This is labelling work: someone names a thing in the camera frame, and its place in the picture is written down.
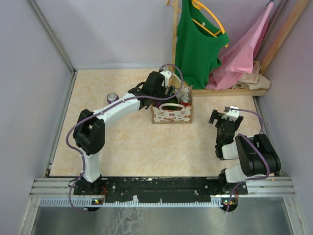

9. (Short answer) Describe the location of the green glass bottle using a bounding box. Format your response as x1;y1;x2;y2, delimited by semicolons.
166;96;179;104

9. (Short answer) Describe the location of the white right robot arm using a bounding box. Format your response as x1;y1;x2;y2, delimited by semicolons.
208;106;281;194

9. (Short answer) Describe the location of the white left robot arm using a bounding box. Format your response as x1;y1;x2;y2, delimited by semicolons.
73;70;175;194

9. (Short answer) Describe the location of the canvas bag with cat print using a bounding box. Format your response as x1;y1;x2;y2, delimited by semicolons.
150;73;193;124

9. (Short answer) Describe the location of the wooden clothes rack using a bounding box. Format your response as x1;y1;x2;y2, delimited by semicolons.
166;0;310;96

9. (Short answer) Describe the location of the red Coke can upper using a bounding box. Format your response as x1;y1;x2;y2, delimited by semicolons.
179;94;192;107

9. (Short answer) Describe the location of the beige cloth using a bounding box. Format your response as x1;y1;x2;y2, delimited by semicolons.
231;61;271;90

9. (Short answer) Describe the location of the pink garment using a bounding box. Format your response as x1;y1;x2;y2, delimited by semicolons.
206;1;274;91

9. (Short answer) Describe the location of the green tank top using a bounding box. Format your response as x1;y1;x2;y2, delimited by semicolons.
175;0;229;90

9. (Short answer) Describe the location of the yellow clothes hanger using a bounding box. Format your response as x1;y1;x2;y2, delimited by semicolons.
189;0;226;39

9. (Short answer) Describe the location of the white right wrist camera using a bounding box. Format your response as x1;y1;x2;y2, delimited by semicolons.
222;106;240;122

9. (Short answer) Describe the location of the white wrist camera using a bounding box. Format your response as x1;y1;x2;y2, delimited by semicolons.
222;106;240;122
159;70;172;87

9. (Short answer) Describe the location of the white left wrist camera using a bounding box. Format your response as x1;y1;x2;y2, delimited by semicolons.
159;70;172;87

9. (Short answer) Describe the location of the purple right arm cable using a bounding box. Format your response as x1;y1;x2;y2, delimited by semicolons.
225;109;271;213

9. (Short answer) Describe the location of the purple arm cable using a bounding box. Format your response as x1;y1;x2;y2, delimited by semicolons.
225;109;271;213
66;63;184;213

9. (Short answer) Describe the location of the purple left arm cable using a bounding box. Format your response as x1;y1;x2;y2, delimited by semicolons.
66;63;184;213

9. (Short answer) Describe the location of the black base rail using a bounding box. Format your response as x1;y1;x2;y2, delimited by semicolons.
74;176;236;203

